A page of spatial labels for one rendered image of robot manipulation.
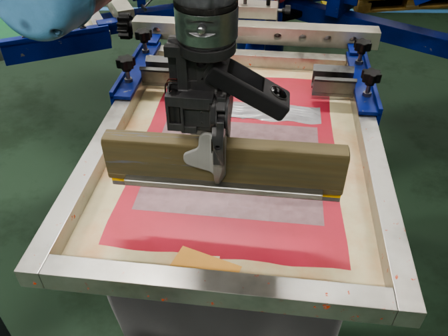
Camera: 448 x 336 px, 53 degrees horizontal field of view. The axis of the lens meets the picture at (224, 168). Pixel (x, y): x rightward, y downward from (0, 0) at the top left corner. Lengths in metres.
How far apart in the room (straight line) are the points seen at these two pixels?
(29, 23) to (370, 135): 0.71
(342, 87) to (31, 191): 1.76
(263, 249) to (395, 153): 1.98
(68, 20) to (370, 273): 0.56
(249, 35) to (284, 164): 0.70
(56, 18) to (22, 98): 2.86
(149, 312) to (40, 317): 1.06
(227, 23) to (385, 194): 0.44
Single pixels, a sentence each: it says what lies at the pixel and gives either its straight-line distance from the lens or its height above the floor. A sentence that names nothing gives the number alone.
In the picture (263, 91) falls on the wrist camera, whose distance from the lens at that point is 0.57.
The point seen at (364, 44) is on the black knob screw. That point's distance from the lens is 1.18.
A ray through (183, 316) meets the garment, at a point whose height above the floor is 0.77.
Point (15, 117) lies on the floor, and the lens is 3.07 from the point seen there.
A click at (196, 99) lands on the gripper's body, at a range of 0.56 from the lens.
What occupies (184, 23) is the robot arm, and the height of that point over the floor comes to 1.33.
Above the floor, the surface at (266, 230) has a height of 0.95.
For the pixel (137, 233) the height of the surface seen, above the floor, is 0.95.
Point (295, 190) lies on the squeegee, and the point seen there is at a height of 1.08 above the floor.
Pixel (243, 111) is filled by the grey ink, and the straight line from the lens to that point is 1.04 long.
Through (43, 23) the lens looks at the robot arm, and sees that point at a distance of 0.42.
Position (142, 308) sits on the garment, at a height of 0.78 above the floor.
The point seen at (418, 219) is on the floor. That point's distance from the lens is 2.29.
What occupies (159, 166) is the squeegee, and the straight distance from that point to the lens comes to 0.67.
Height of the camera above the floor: 1.52
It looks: 40 degrees down
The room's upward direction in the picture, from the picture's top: straight up
